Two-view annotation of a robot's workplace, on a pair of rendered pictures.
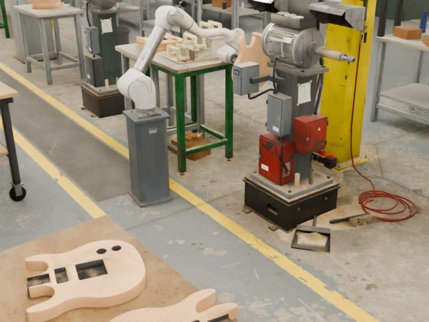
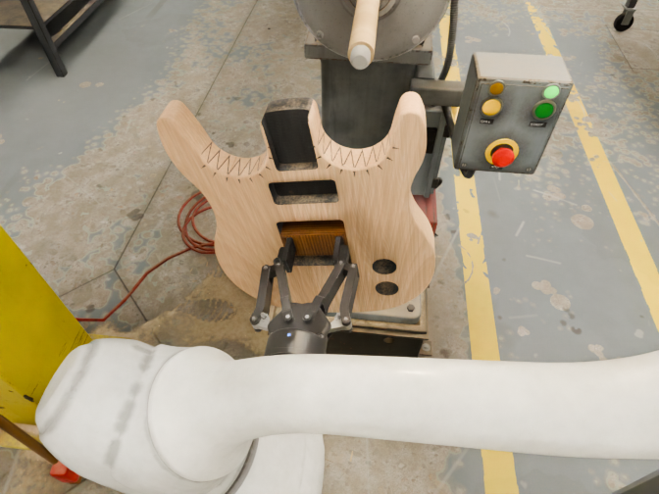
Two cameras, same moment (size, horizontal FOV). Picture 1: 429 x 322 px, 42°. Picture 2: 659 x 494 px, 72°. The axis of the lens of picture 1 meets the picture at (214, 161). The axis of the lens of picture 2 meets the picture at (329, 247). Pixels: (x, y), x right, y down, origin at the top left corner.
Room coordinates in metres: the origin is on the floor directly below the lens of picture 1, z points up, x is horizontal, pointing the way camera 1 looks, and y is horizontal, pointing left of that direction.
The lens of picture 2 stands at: (4.55, 0.03, 1.52)
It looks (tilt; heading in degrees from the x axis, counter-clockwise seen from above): 49 degrees down; 222
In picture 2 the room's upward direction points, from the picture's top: straight up
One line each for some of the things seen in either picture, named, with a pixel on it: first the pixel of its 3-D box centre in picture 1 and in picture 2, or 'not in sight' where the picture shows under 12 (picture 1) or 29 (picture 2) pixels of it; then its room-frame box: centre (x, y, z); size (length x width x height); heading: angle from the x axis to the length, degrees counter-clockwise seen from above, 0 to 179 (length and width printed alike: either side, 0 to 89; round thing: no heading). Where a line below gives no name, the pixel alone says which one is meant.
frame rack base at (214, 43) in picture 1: (210, 45); not in sight; (4.80, 0.03, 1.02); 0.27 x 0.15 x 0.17; 33
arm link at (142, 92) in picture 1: (143, 91); not in sight; (3.97, 0.51, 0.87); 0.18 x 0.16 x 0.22; 39
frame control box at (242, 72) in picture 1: (255, 84); (483, 109); (3.72, -0.28, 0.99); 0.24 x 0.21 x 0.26; 35
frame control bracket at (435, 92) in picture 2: (262, 78); (457, 93); (3.76, -0.33, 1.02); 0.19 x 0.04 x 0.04; 125
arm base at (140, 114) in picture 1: (146, 110); not in sight; (3.94, 0.50, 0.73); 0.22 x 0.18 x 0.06; 28
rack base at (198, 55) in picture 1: (194, 52); not in sight; (4.72, 0.16, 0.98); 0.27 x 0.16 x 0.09; 33
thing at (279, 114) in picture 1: (279, 95); (431, 92); (3.65, -0.44, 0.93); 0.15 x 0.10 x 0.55; 35
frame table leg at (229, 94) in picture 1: (229, 113); not in sight; (4.65, -0.13, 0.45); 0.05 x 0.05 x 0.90; 35
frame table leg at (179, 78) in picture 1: (180, 125); not in sight; (4.36, 0.28, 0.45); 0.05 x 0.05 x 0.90; 35
